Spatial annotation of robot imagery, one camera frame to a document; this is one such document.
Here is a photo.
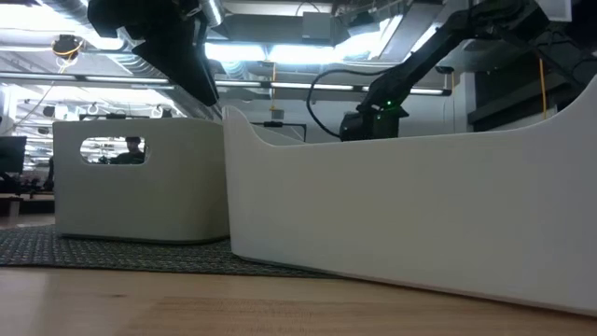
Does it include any person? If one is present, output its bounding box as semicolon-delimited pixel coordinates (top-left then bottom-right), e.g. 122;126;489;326
108;136;147;166

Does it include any yellow hanging cable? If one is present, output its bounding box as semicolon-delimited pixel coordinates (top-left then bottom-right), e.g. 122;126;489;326
535;56;548;121

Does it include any thin black frame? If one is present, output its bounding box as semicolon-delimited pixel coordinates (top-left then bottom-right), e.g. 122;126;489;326
251;120;308;142

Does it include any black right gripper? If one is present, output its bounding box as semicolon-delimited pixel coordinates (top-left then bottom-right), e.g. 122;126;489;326
339;110;410;143

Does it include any white bin with handle hole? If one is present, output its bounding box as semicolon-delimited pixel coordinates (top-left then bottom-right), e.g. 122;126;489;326
51;116;231;245

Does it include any dark woven table mat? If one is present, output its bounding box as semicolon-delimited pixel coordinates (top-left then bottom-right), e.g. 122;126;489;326
0;223;347;280

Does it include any white bin without handle hole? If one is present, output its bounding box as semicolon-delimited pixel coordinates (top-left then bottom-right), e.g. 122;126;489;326
221;74;597;318

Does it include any black monitor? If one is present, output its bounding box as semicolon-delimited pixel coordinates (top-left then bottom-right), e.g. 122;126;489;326
0;134;28;175

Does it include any low wooden bench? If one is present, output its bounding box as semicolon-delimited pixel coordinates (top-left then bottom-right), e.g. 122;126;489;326
0;193;55;218

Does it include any long ceiling light bar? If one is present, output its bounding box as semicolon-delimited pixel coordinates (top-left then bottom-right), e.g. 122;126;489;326
0;72;452;97

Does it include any bright ceiling light panel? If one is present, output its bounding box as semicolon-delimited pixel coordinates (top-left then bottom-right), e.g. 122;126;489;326
204;41;374;65

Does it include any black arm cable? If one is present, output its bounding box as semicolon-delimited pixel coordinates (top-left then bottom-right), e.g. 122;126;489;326
305;68;394;140

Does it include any grey ceiling box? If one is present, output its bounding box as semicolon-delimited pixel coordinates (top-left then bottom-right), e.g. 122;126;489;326
301;11;334;41

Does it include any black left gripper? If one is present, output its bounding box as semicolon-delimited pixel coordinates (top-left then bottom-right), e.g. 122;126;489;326
87;0;220;107

